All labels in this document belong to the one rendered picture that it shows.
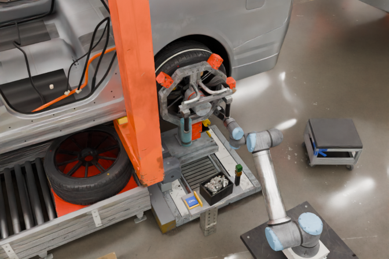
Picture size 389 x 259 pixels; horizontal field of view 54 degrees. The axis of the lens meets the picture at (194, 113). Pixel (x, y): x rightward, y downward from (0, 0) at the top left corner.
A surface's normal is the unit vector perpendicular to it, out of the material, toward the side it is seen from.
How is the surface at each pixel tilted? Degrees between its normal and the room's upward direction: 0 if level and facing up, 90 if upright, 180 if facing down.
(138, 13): 90
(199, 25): 90
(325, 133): 0
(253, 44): 90
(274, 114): 0
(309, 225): 5
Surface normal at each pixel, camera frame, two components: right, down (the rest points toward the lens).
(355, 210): 0.00, -0.73
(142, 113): 0.44, 0.61
